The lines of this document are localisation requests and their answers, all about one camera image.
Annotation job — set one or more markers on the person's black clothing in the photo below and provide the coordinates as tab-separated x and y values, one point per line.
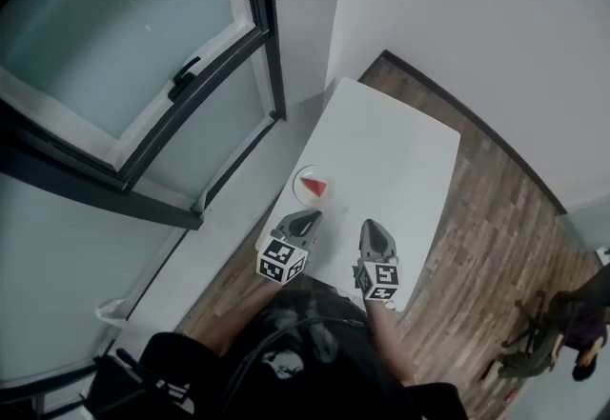
333	370

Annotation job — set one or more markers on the black equipment bag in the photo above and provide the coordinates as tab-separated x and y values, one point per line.
128	385

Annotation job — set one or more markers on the dark wall baseboard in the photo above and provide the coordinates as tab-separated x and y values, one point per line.
476	113

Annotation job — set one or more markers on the person's left forearm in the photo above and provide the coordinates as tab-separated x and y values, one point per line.
248	313

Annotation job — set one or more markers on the black framed frosted window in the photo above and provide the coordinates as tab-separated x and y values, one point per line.
119	51

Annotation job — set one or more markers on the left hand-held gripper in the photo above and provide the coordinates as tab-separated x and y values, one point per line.
282	261

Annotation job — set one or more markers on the red watermelon slice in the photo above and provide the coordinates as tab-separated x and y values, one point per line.
316	186

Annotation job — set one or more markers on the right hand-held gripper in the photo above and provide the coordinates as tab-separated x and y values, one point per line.
381	281

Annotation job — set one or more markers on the dark office chair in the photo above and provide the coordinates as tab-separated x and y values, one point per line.
529	346

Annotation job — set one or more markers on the white table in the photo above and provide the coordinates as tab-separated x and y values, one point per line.
381	156

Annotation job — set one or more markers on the person's right forearm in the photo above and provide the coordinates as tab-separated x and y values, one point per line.
388	337

